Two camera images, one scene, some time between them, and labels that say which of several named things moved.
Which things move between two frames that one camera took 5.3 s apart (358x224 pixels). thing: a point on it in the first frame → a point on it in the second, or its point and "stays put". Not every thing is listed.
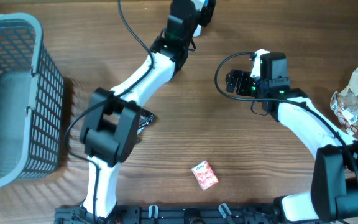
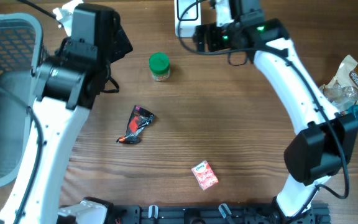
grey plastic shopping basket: x=22 y=101 stays put
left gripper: x=207 y=12 → x=122 y=45
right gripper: x=245 y=77 → x=214 y=32
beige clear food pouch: x=353 y=107 → x=344 y=91
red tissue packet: x=205 y=175 stays put
